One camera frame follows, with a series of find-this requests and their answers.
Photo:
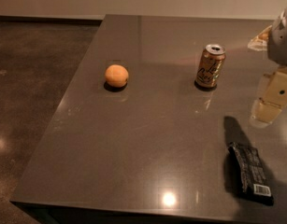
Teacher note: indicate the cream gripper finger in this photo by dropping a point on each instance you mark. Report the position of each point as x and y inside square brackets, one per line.
[271, 98]
[259, 42]

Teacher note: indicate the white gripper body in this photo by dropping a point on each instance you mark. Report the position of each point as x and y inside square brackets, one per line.
[281, 42]

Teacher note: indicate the orange soda can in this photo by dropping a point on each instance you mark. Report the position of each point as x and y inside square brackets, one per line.
[210, 66]

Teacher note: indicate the black snack bar wrapper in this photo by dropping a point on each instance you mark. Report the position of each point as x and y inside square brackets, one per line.
[252, 178]

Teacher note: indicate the orange fruit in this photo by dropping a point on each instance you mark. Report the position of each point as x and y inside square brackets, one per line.
[116, 76]

